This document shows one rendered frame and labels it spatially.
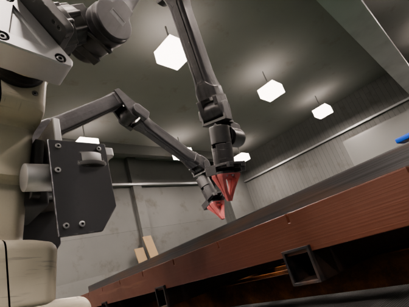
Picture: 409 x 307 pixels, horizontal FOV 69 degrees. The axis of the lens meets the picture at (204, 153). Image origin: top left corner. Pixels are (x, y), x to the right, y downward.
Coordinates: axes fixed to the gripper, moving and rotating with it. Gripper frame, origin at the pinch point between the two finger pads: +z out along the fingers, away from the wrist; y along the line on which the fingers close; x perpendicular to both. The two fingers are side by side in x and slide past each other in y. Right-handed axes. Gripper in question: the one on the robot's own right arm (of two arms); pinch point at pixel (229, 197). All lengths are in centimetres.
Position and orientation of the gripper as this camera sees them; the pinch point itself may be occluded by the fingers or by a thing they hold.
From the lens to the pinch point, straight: 80.9
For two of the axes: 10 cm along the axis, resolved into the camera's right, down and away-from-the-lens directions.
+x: -8.0, 0.2, -6.0
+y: -5.8, 2.0, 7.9
